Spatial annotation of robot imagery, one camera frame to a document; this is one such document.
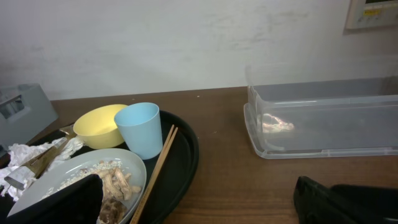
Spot food scraps on plate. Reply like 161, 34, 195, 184
42, 161, 141, 224

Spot wall control panel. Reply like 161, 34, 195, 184
345, 0, 397, 29

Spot black bin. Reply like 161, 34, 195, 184
294, 176, 397, 224

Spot yellow bowl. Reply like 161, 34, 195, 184
73, 104, 127, 149

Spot gold foil wrapper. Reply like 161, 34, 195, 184
4, 124, 76, 190

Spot light blue plastic cup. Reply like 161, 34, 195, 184
114, 102, 163, 160

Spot grey dishwasher rack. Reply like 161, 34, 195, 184
1, 83, 58, 156

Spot clear plastic bin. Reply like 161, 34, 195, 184
243, 55, 398, 160

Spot crumpled white napkin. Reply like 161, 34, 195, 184
1, 137, 84, 202

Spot wooden chopstick left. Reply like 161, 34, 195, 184
129, 124, 175, 224

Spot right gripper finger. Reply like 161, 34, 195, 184
6, 174, 103, 224

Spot wooden chopstick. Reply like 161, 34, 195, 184
129, 124, 175, 224
133, 126, 179, 224

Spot round black tray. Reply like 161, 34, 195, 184
0, 110, 200, 224

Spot grey plate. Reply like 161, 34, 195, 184
7, 148, 147, 223

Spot wooden chopstick right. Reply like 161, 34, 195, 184
133, 126, 179, 224

